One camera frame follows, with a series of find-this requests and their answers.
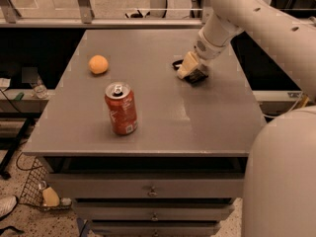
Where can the white shoe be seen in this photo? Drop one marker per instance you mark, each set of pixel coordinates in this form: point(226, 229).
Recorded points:
point(7, 205)

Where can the clear plastic bottle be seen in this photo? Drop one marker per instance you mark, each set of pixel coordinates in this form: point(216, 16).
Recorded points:
point(39, 89)

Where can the black rxbar chocolate wrapper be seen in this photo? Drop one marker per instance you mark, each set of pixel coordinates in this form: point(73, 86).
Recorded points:
point(194, 77)

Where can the orange fruit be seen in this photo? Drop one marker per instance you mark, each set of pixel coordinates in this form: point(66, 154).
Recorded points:
point(98, 64)

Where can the yellow bottle in basket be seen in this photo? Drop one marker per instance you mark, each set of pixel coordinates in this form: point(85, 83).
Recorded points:
point(49, 195)

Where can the yellow metal stand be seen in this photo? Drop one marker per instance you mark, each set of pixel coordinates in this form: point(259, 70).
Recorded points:
point(303, 102)

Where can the red coke can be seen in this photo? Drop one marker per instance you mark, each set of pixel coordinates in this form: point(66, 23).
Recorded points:
point(120, 101)

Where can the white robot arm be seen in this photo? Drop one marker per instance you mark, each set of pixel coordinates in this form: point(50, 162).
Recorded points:
point(279, 198)

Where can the wire basket on floor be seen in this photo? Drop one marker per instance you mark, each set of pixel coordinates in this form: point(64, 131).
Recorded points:
point(31, 194)

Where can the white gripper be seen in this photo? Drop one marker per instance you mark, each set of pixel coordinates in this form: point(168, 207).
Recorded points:
point(207, 48)

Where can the metal railing frame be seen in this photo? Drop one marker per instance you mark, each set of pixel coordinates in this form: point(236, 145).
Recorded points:
point(103, 14)

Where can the grey drawer cabinet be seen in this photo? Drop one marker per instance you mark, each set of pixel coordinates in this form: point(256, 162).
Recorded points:
point(179, 172)

